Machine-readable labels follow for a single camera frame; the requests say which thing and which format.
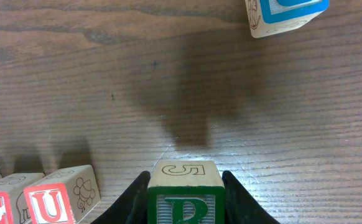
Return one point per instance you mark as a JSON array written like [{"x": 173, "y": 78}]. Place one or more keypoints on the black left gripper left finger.
[{"x": 131, "y": 206}]

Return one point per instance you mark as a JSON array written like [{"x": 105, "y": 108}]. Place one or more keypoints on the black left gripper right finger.
[{"x": 240, "y": 206}]

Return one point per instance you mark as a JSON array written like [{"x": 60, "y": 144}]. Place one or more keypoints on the green R block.
[{"x": 189, "y": 192}]

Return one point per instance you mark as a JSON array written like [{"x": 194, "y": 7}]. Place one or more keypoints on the red E block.
[{"x": 13, "y": 205}]

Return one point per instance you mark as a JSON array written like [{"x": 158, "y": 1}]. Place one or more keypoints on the blue P block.
[{"x": 269, "y": 17}]

